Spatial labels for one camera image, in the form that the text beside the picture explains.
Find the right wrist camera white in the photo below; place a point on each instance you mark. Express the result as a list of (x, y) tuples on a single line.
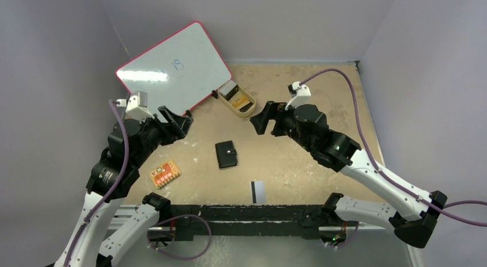
[(300, 94)]

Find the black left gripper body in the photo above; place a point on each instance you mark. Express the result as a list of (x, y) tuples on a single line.
[(155, 135)]

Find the black card holder wallet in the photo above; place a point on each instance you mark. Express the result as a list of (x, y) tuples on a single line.
[(226, 154)]

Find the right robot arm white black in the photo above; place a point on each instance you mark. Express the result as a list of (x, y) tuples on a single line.
[(412, 213)]

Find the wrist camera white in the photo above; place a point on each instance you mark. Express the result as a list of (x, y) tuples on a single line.
[(135, 107), (300, 94)]

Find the grey card with magnetic stripe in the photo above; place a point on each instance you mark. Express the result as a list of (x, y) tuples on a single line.
[(257, 192)]

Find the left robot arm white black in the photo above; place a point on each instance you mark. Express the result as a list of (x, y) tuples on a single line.
[(109, 184)]

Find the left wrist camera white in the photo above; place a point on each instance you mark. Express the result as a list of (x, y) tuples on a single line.
[(135, 107)]

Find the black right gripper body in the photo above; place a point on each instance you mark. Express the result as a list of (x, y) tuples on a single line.
[(278, 119)]

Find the beige oval card tray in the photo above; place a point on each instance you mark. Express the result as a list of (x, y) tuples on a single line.
[(245, 111)]

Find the white board with pink frame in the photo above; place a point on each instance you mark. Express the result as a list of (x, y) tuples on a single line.
[(178, 72)]

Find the grey card stack in tray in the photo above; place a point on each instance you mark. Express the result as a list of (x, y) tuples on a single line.
[(228, 90)]

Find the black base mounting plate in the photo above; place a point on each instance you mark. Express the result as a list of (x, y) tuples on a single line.
[(307, 221)]

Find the orange snack packet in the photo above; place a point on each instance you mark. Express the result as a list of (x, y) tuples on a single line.
[(164, 174)]

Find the gold card in tray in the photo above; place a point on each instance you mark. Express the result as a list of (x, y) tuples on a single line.
[(239, 100)]

